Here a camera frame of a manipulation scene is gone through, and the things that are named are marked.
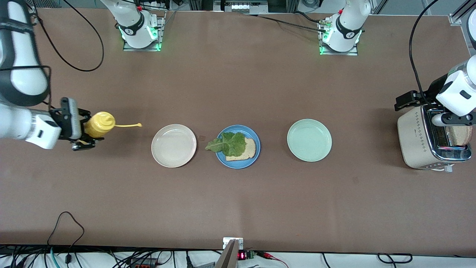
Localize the red clip lead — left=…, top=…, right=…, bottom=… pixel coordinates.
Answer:
left=257, top=251, right=289, bottom=268

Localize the grey metal camera post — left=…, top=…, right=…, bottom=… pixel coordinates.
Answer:
left=215, top=239, right=239, bottom=268

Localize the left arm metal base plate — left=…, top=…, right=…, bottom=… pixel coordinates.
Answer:
left=317, top=18, right=359, bottom=56

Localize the black looped cable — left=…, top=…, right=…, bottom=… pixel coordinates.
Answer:
left=46, top=211, right=85, bottom=255

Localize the cream two-slot toaster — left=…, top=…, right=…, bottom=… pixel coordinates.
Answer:
left=397, top=104, right=473, bottom=172

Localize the pale green round plate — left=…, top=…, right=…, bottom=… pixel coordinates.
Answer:
left=287, top=119, right=332, bottom=162

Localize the bread slice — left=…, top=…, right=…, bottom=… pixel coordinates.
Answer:
left=225, top=138, right=257, bottom=162
left=446, top=126, right=473, bottom=146

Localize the white metal bracket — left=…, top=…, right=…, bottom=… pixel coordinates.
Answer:
left=223, top=237, right=244, bottom=250

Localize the black coiled cable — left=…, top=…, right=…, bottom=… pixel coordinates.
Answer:
left=377, top=253, right=413, bottom=264

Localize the black table cable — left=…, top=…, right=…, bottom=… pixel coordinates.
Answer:
left=244, top=13, right=327, bottom=33

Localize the grey equipment box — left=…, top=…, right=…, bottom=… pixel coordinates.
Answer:
left=214, top=0, right=269, bottom=14

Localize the green lettuce leaf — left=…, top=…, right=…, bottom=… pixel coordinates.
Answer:
left=205, top=132, right=247, bottom=157

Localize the blue round plate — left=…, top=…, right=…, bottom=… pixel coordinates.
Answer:
left=215, top=125, right=261, bottom=169

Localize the beige round plate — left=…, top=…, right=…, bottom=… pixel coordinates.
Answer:
left=151, top=124, right=197, bottom=168

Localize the yellow mustard squeeze bottle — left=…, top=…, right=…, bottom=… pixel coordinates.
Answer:
left=84, top=112, right=142, bottom=139

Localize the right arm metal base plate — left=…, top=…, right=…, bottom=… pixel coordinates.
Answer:
left=123, top=10, right=166, bottom=52

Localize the aluminium frame profile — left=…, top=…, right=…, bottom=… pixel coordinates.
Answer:
left=448, top=0, right=476, bottom=26

